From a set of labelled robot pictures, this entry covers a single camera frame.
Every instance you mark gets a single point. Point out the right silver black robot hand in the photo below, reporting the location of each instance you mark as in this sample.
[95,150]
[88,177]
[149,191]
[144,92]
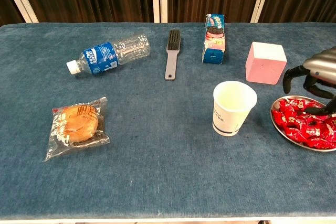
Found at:
[323,64]

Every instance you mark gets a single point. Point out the red candy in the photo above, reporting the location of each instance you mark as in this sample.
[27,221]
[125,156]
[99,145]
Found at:
[323,144]
[278,117]
[298,104]

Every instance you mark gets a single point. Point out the silver metal plate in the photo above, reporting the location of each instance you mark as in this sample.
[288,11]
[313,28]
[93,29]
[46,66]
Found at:
[274,104]

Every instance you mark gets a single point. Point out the white paper cup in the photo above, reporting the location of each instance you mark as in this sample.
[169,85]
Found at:
[228,119]

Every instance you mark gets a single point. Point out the pink foam cube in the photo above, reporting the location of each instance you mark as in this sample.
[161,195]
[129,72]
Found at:
[265,66]

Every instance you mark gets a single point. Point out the blue pink cookie box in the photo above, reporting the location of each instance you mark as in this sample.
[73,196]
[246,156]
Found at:
[214,51]

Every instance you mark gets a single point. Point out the grey brush black bristles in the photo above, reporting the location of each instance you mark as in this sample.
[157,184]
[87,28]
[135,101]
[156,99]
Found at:
[172,61]

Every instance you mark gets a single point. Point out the blue table cloth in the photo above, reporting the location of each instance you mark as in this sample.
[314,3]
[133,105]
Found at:
[157,142]

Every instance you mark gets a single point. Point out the clear bottle blue label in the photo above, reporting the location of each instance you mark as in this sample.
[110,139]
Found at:
[101,57]

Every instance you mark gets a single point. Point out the bread in clear wrapper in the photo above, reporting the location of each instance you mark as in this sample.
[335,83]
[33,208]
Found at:
[78,124]

